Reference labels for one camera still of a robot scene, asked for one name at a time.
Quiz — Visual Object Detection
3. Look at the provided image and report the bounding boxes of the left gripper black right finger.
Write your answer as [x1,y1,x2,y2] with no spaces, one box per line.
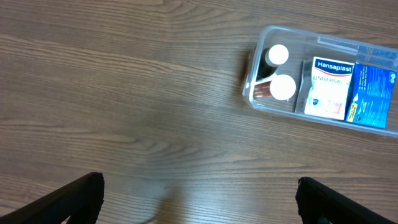
[295,177,395,224]

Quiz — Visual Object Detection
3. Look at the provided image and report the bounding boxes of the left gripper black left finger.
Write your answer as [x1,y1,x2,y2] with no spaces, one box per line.
[1,172,104,224]

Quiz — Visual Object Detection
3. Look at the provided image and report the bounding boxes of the orange vitamin tablet tube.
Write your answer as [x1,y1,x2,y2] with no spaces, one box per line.
[253,74,296,101]

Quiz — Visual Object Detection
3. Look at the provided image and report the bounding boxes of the white plaster box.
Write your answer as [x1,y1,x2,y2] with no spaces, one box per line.
[295,57,354,120]

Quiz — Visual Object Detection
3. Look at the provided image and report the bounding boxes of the blue lozenge box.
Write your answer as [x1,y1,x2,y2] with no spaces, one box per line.
[345,63,397,129]

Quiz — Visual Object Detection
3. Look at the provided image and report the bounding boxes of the dark brown medicine bottle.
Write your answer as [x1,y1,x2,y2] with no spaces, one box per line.
[256,44,289,81]

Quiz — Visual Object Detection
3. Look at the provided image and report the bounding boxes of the clear plastic container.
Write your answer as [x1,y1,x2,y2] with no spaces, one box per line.
[243,26,397,136]

